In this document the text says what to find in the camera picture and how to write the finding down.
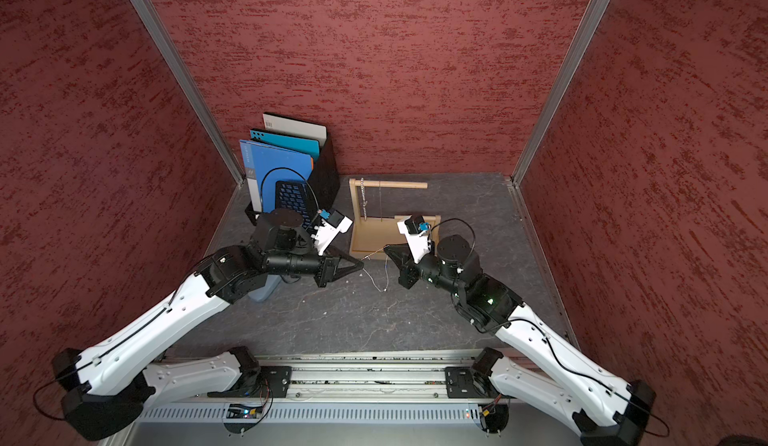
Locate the silver ball chain necklace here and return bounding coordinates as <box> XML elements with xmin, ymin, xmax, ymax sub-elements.
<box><xmin>359</xmin><ymin>247</ymin><xmax>391</xmax><ymax>294</ymax></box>

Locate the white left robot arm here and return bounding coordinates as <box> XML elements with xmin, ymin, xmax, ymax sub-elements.
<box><xmin>52</xmin><ymin>208</ymin><xmax>363</xmax><ymax>441</ymax></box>

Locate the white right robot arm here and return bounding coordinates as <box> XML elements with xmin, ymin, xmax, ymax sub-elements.
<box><xmin>384</xmin><ymin>235</ymin><xmax>656</xmax><ymax>445</ymax></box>

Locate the wooden jewelry display stand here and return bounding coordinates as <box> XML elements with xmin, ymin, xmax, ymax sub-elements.
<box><xmin>349</xmin><ymin>178</ymin><xmax>429</xmax><ymax>260</ymax></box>

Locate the grey oval case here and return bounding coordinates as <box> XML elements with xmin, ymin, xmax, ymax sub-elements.
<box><xmin>248</xmin><ymin>275</ymin><xmax>283</xmax><ymax>303</ymax></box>

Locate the black mesh file holder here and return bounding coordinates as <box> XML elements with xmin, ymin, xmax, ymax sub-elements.
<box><xmin>272</xmin><ymin>143</ymin><xmax>340</xmax><ymax>226</ymax></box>

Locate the blue folder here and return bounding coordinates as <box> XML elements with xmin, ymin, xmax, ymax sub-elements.
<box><xmin>239</xmin><ymin>140</ymin><xmax>314</xmax><ymax>212</ymax></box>

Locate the teal folder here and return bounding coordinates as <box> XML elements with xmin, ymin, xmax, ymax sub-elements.
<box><xmin>250</xmin><ymin>129</ymin><xmax>321</xmax><ymax>160</ymax></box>

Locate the white grey folder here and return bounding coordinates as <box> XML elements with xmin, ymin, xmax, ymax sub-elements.
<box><xmin>263</xmin><ymin>112</ymin><xmax>328</xmax><ymax>147</ymax></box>

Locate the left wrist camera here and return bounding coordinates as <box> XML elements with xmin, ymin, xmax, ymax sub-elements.
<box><xmin>310</xmin><ymin>208</ymin><xmax>353</xmax><ymax>255</ymax></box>

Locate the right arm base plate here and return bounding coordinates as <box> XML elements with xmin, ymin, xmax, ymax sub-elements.
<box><xmin>444</xmin><ymin>367</ymin><xmax>498</xmax><ymax>399</ymax></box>

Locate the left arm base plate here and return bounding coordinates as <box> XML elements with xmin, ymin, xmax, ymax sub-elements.
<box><xmin>207</xmin><ymin>366</ymin><xmax>292</xmax><ymax>401</ymax></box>

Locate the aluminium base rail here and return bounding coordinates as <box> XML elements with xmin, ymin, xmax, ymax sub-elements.
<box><xmin>98</xmin><ymin>349</ymin><xmax>631</xmax><ymax>446</ymax></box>

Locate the right aluminium corner post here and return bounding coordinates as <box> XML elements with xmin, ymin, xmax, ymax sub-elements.
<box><xmin>511</xmin><ymin>0</ymin><xmax>611</xmax><ymax>188</ymax></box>

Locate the aluminium corner post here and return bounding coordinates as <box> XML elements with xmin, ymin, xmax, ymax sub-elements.
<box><xmin>129</xmin><ymin>0</ymin><xmax>245</xmax><ymax>186</ymax></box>
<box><xmin>511</xmin><ymin>0</ymin><xmax>611</xmax><ymax>188</ymax></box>

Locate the left aluminium corner post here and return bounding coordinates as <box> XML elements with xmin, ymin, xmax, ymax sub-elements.
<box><xmin>129</xmin><ymin>0</ymin><xmax>245</xmax><ymax>186</ymax></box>

